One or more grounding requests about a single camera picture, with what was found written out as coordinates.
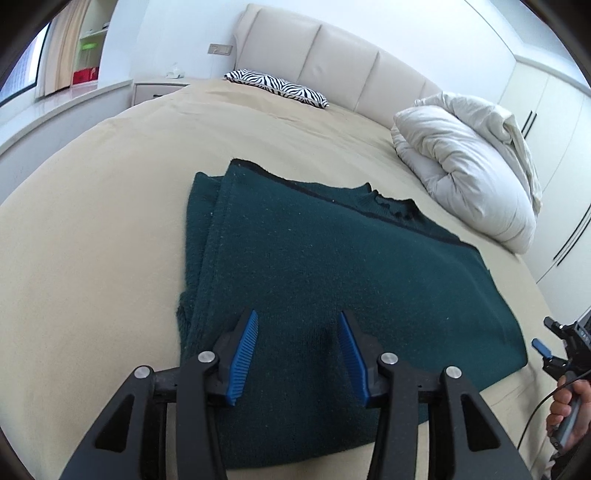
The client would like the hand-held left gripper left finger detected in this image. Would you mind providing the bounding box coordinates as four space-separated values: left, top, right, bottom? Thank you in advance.
60 309 259 480

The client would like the white folded duvet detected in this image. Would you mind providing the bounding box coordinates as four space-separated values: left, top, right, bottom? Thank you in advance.
391 91 543 254

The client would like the white wardrobe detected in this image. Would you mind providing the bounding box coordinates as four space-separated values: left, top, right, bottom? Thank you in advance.
499 55 591 324

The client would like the zebra print pillow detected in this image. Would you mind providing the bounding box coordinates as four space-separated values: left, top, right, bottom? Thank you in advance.
224 69 330 110

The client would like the white wall shelf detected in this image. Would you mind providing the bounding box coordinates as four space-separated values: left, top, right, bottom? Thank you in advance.
69 0 114 88

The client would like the beige curtain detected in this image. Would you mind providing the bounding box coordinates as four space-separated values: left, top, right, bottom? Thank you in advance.
34 0 90 100

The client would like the black cable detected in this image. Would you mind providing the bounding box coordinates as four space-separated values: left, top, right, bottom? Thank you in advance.
516 378 578 453

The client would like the cream padded headboard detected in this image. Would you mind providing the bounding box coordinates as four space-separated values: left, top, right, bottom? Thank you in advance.
233 4 444 127

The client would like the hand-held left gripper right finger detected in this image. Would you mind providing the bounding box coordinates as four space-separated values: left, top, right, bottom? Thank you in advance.
336 310 534 480

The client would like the window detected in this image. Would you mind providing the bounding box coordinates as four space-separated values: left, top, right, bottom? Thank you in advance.
0 23 51 104

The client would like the white window ledge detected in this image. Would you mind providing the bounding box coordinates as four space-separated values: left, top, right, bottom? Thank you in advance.
0 79 134 162

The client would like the person's right hand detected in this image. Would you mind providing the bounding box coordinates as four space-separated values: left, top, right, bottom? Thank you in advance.
546 371 591 450

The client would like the white nightstand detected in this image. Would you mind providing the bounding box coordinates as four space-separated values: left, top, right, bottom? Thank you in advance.
133 80 192 106

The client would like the bed with beige sheet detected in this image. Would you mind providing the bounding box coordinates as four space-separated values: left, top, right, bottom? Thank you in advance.
0 78 559 480

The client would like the dark green sweater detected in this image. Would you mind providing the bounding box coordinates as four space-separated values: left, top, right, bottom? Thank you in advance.
175 158 528 472

